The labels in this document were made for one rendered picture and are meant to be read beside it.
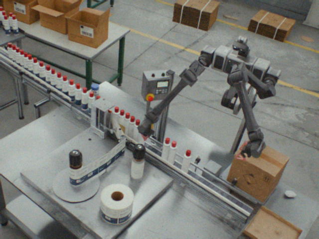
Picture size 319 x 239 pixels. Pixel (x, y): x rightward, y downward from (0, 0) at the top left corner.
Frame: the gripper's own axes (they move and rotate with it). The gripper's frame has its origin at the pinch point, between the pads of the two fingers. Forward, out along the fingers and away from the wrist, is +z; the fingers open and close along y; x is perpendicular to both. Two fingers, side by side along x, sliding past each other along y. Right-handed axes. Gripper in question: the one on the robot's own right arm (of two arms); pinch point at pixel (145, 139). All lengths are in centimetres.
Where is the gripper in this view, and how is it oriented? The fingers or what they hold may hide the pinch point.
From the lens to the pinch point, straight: 285.2
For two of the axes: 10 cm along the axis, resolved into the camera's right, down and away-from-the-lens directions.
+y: 7.9, 4.6, -4.0
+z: -1.2, 7.7, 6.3
